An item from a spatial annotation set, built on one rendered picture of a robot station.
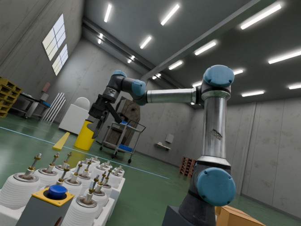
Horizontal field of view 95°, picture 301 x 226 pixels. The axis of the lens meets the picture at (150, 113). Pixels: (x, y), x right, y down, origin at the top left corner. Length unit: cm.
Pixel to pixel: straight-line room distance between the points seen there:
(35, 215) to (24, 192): 24
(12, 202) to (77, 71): 1105
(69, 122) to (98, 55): 693
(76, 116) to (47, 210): 621
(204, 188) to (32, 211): 46
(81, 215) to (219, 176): 46
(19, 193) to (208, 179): 62
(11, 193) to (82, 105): 610
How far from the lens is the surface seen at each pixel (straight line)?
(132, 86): 68
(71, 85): 1125
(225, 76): 65
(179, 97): 76
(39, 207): 44
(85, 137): 352
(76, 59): 1183
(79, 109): 661
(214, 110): 60
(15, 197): 68
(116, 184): 111
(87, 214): 59
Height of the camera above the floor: 49
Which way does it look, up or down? 15 degrees up
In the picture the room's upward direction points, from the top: 21 degrees clockwise
